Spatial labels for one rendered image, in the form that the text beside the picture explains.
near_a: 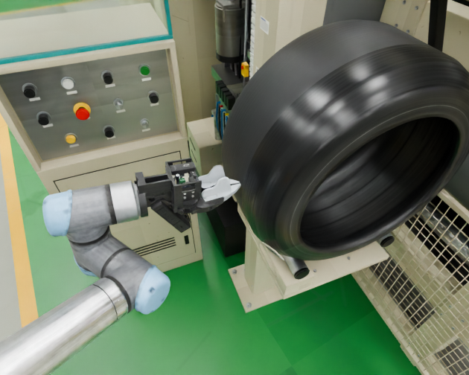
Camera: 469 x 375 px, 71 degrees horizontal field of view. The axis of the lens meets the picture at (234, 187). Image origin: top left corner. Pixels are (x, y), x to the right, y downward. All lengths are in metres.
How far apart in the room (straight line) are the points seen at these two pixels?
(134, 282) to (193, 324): 1.24
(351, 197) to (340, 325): 0.95
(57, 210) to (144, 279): 0.18
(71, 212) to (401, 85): 0.58
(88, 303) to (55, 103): 0.80
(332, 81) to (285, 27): 0.30
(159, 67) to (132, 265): 0.76
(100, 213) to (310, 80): 0.43
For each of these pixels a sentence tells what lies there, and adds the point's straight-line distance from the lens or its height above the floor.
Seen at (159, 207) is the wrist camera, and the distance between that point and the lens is 0.64.
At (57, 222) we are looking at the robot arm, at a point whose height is 1.26.
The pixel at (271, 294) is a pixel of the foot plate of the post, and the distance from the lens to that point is 1.87.
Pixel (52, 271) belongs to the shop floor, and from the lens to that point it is 2.20.
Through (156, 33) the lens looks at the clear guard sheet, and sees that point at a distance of 1.14.
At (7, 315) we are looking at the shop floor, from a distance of 2.18.
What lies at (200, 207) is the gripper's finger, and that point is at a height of 1.21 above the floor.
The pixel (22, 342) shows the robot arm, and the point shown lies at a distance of 0.55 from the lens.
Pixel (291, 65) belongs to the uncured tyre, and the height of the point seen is 1.40.
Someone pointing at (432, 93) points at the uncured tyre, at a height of 1.40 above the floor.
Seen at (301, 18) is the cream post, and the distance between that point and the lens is 0.88.
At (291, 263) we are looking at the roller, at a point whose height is 0.91.
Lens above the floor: 1.69
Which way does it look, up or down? 46 degrees down
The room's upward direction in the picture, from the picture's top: straight up
